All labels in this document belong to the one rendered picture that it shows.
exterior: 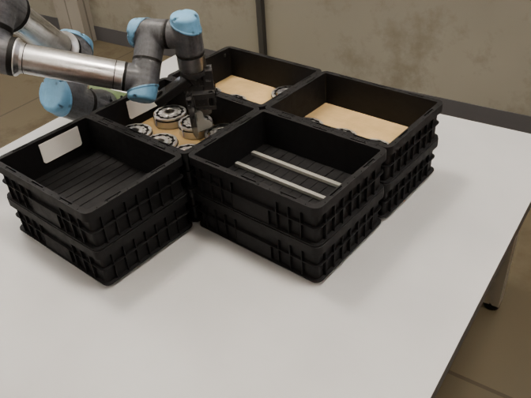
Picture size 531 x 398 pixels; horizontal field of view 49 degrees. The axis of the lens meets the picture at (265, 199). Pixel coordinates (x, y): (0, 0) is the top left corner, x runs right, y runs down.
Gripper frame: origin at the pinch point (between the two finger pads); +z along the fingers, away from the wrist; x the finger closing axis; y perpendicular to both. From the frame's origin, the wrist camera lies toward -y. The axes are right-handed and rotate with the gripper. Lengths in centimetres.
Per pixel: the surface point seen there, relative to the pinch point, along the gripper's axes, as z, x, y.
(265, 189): -12.5, -43.9, 17.0
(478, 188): 13, -24, 78
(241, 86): 5.5, 30.9, 15.3
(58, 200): -12, -40, -30
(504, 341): 83, -30, 98
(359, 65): 82, 170, 90
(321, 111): 3.1, 7.3, 38.7
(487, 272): 10, -57, 67
